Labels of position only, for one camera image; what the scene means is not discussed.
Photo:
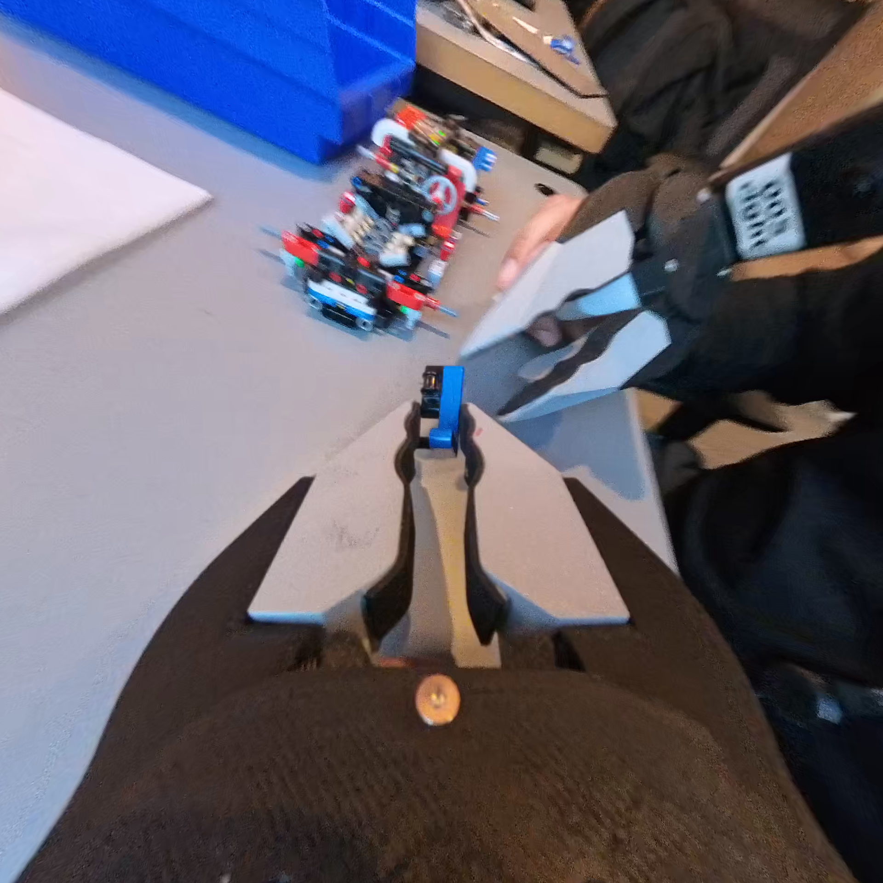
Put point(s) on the black cloth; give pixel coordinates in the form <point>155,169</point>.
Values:
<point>690,83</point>

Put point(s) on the blue L-shaped toy beam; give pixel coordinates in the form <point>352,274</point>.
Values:
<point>452,400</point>

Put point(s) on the partly built toy car chassis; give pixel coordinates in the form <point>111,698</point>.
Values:
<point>386,207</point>

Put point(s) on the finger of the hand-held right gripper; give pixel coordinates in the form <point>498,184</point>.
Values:
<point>565,269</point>
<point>621,352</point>

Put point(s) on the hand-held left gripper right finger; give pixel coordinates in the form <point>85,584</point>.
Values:
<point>538,545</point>

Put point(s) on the wooden table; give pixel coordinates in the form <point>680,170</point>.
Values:
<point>497,90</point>

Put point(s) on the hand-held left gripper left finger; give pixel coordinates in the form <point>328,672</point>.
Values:
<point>338,545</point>

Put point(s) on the blue plastic bin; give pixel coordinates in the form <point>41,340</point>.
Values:
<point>207,55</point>

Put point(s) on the open building instruction booklet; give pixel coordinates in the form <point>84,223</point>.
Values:
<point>83,193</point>

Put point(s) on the person's right hand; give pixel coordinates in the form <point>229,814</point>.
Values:
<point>538,234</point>

